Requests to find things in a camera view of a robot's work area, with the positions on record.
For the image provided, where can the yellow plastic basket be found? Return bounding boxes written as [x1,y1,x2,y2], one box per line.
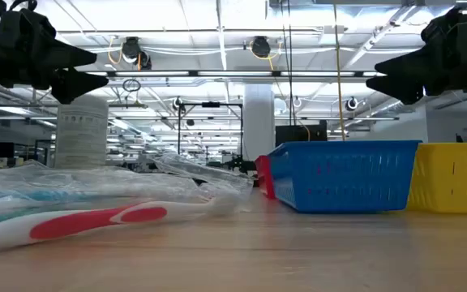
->
[406,142,467,215]

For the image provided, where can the blue plastic basket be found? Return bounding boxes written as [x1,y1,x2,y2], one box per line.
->
[268,140,422,214]

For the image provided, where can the blue white toothbrush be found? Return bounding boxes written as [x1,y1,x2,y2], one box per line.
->
[0,188,109,204]

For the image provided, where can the clear wrapped toothbrush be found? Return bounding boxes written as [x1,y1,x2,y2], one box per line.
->
[152,152,255,195]

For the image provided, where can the black hanging cable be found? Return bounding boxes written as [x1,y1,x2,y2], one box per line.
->
[280,0,298,127]

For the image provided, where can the red white toothbrush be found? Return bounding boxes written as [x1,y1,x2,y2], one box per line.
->
[0,201,234,251]

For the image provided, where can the black ceiling cable reel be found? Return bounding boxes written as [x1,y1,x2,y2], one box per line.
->
[121,36,152,71]
[251,36,272,58]

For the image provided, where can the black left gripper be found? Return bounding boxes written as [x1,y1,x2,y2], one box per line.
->
[0,0,109,105]

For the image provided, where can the red plastic basket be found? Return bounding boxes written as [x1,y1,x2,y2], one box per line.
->
[254,155,277,200]

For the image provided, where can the white wipes canister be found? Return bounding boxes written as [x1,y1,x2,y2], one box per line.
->
[54,95,109,170]

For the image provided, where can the yellow hanging cable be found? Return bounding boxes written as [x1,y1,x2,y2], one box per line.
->
[332,0,347,142]

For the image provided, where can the black background frame rig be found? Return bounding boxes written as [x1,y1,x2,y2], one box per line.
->
[178,101,244,156]

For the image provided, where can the white round pillar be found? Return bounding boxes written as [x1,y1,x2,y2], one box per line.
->
[242,84,276,161]

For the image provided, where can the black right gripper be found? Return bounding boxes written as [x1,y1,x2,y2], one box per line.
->
[366,0,467,105]

